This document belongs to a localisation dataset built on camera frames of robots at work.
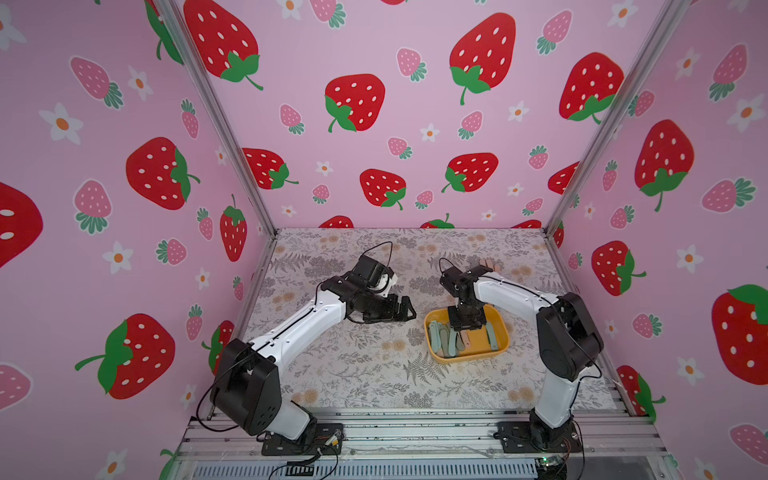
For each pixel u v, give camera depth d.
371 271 0.66
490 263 1.11
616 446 0.73
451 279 0.77
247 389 0.42
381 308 0.71
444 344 0.88
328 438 0.72
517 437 0.73
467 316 0.77
